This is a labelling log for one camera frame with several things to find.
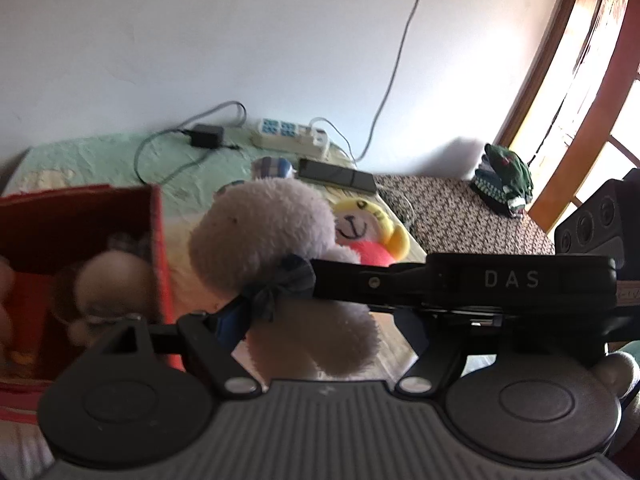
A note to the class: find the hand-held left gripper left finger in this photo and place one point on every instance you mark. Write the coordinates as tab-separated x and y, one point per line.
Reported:
227	327

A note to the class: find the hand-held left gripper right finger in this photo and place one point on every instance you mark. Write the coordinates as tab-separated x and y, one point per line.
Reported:
416	335

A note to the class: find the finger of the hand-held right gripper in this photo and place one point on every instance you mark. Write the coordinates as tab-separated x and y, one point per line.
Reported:
370	282

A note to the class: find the yellow tiger plush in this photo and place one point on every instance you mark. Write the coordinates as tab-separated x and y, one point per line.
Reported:
367	222

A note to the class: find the red cardboard box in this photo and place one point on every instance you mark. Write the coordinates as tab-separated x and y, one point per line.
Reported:
162	270

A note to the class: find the lavender plush bear blue bow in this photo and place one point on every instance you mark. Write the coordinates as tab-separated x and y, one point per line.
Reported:
260	225

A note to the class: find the mauve plush bear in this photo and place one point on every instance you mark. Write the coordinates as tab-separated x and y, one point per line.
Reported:
107	280

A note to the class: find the black white patterned cloth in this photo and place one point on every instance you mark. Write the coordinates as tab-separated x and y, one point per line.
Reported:
460	220

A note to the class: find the green knit cloth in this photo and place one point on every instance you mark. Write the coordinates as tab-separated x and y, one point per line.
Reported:
505	180

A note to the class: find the black smartphone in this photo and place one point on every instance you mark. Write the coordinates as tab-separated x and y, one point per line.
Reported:
337	175

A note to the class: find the white charger plug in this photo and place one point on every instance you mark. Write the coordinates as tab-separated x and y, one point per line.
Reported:
321	142

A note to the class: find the blue checked small pouch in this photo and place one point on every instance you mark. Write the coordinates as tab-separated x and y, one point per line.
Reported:
272	167

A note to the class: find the white power strip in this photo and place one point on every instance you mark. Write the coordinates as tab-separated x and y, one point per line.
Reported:
280	134

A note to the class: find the black power adapter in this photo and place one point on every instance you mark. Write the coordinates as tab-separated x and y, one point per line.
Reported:
207	136

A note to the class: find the red paper packet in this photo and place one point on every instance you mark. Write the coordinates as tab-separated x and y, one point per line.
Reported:
27	320

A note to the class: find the pale green printed sheet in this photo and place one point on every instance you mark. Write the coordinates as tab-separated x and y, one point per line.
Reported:
100	160

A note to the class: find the wooden window frame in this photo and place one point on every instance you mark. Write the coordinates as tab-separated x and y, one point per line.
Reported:
575	85

